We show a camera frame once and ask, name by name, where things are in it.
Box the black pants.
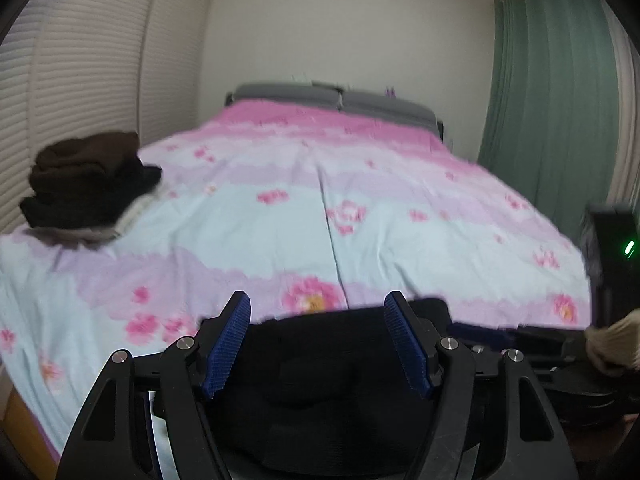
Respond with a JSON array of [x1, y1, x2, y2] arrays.
[[205, 300, 445, 479]]

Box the right hand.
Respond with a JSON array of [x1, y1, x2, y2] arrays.
[[585, 309, 640, 375]]

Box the beige sheer curtain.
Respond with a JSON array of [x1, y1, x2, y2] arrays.
[[605, 6, 639, 209]]

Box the green curtain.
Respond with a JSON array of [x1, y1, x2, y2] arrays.
[[478, 0, 620, 240]]

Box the pink floral duvet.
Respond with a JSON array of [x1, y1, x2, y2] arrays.
[[1, 101, 591, 451]]

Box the white folded garment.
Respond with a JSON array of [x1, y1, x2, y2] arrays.
[[29, 191, 160, 244]]

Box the black folded garment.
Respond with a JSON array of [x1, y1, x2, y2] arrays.
[[20, 164, 162, 230]]

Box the grey right headboard cushion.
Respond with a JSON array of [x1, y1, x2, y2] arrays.
[[342, 90, 444, 136]]

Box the grey headboard cushion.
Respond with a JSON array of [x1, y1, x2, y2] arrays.
[[342, 90, 444, 136], [224, 82, 341, 110]]

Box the purple flower ornament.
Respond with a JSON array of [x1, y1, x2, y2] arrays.
[[384, 87, 397, 99]]

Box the dark brown folded garment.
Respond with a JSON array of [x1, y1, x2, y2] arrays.
[[29, 131, 141, 197]]

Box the grey left headboard cushion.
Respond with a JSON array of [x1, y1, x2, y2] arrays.
[[224, 82, 341, 110]]

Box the white louvered wardrobe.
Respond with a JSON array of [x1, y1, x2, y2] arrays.
[[1, 0, 212, 231]]

